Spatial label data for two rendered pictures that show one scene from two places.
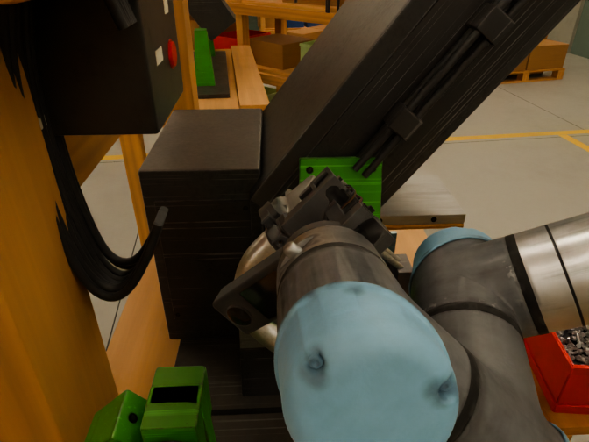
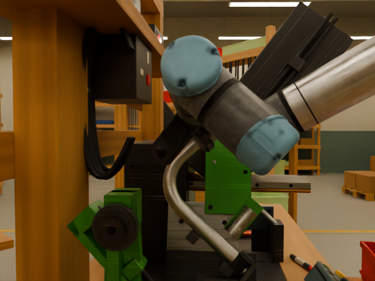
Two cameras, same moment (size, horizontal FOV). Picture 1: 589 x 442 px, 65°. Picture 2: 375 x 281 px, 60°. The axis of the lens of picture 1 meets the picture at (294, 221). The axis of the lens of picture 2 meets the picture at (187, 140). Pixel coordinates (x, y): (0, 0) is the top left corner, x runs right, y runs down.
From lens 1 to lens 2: 0.37 m
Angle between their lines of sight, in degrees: 30
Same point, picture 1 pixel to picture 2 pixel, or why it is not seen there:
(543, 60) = not seen: outside the picture
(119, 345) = (93, 265)
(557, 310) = (296, 104)
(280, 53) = not seen: hidden behind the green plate
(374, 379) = (189, 45)
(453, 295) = not seen: hidden behind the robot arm
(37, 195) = (80, 110)
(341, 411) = (178, 56)
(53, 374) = (65, 194)
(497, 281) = (271, 100)
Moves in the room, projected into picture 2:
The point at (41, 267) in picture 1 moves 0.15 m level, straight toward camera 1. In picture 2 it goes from (73, 140) to (83, 143)
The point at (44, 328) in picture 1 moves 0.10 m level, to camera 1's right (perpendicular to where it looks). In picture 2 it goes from (67, 166) to (116, 168)
